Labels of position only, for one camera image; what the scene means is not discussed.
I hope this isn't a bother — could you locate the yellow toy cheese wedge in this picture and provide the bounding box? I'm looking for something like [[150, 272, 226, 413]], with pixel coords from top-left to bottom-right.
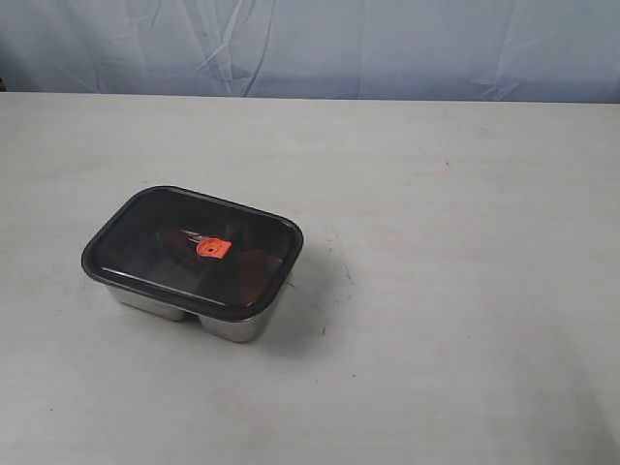
[[237, 249, 282, 305]]

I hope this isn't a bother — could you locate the dark transparent lunch box lid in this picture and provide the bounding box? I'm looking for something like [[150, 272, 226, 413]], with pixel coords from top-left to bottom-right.
[[81, 186, 304, 322]]

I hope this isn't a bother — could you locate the red toy sausage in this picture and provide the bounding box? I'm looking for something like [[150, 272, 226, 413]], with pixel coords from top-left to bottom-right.
[[155, 229, 203, 260]]

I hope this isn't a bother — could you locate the stainless steel lunch box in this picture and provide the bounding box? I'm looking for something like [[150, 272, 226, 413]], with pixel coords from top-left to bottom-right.
[[107, 286, 285, 343]]

